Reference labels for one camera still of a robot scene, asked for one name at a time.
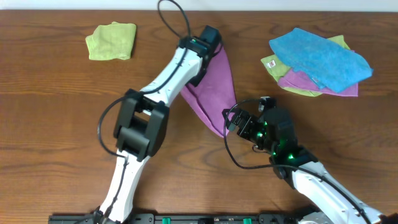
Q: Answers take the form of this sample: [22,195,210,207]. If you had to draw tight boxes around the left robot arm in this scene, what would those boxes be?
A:
[93,26,221,223]

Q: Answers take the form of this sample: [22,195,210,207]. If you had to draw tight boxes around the blue microfiber cloth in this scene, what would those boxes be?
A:
[269,28,373,93]

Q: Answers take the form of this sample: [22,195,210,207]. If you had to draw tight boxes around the purple microfiber cloth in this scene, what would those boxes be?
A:
[180,48,236,138]

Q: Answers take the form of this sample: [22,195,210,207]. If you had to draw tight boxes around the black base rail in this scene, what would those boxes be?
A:
[48,213,300,224]

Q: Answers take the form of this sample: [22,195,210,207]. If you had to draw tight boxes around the green cloth with label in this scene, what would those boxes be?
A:
[260,35,351,98]

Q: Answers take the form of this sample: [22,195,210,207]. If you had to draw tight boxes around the folded light green cloth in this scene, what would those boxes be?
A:
[85,22,137,61]

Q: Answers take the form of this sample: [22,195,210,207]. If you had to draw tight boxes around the right black cable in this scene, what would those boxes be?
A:
[223,98,373,224]

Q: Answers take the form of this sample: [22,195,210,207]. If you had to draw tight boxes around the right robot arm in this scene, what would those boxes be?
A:
[222,107,397,223]

